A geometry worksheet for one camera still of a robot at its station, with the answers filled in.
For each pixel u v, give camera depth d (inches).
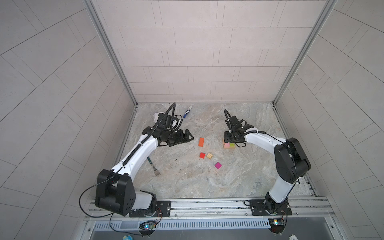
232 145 35.9
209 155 34.9
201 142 37.4
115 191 15.5
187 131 28.4
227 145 35.9
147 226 25.4
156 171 32.0
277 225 26.7
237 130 27.1
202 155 35.2
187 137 27.8
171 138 26.7
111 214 17.1
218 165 33.6
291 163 18.3
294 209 28.0
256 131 23.5
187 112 42.8
